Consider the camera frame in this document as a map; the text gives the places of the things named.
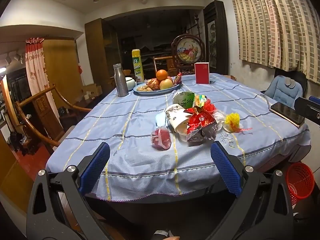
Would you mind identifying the blue striped tablecloth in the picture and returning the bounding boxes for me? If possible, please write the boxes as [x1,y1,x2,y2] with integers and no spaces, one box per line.
[45,73,312,202]

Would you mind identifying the clear plastic wrapper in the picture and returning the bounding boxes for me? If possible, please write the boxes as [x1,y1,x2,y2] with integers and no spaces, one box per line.
[212,111,226,130]

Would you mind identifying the checked beige curtain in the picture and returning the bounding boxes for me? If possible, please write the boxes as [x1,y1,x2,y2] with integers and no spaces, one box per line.
[227,0,320,83]

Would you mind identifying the cardboard box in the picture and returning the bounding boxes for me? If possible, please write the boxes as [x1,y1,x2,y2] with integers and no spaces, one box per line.
[81,84,103,100]

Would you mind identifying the dark framed picture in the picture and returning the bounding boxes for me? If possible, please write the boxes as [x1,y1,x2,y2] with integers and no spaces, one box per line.
[203,0,229,75]

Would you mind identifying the red standing box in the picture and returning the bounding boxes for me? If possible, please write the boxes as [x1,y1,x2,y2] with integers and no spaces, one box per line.
[194,62,210,84]

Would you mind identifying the blue oval plate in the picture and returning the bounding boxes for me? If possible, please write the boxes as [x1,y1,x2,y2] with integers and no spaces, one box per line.
[133,81,181,96]

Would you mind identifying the yellow pompom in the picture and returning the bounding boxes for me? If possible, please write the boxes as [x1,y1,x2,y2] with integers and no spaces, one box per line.
[224,113,252,133]

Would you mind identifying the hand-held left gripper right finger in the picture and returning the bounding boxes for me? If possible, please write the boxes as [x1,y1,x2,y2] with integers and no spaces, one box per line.
[210,141,294,240]

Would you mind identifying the wooden wardrobe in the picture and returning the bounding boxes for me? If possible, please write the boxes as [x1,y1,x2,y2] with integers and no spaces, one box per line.
[35,39,84,140]

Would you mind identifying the tall wooden cabinet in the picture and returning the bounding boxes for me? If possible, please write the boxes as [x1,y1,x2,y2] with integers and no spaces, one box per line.
[84,18,120,93]

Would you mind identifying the white lidded jar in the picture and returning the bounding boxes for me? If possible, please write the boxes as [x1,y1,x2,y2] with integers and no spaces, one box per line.
[125,76,136,91]

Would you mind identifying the steel water bottle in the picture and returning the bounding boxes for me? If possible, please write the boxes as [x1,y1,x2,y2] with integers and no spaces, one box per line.
[113,64,129,97]

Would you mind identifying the clear bag of snacks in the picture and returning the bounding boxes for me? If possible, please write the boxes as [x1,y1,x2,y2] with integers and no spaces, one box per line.
[146,79,160,90]

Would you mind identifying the red floral curtain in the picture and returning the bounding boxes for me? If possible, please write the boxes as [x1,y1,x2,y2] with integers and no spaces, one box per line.
[25,37,60,120]

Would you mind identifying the smartphone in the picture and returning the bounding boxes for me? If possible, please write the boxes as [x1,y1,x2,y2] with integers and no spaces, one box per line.
[270,102,306,128]

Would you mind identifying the wooden dining chair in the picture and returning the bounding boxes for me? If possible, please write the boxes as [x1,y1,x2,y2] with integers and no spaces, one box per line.
[152,56,175,74]

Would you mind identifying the red foil snack wrapper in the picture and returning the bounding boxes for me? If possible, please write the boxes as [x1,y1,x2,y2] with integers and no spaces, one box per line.
[186,106,218,143]

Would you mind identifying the red clear plastic packet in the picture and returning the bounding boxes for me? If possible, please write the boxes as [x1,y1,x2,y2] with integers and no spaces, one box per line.
[150,127,172,151]

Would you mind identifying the yellow red apple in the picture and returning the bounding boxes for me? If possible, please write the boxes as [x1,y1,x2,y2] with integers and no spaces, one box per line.
[159,79,174,90]

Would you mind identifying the green drink carton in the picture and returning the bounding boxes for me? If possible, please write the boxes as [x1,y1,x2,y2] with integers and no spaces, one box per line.
[172,91,196,109]

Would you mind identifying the paper noodle bowl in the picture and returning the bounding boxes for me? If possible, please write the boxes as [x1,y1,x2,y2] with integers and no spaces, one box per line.
[165,104,194,142]

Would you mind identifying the yellow spray can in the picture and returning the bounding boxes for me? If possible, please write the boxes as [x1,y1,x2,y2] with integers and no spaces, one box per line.
[132,49,144,85]

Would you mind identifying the blue cushioned office chair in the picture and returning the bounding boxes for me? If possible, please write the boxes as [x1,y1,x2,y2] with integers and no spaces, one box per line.
[260,69,308,105]

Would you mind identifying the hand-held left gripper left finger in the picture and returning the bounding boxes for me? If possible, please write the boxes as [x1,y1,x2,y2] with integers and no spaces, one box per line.
[26,142,112,240]

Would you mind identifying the orange green striped box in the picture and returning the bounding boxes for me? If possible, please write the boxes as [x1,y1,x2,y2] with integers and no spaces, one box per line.
[194,94,209,105]

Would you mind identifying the white face mask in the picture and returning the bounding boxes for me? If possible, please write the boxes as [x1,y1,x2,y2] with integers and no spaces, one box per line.
[155,112,168,128]

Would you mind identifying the red plastic basket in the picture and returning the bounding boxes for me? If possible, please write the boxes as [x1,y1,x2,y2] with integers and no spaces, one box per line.
[286,162,315,207]

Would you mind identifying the round embroidered table screen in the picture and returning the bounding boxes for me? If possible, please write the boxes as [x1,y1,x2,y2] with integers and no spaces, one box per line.
[171,34,206,75]

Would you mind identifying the curved wooden armchair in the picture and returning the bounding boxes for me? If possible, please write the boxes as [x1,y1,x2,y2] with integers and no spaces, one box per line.
[15,84,93,153]

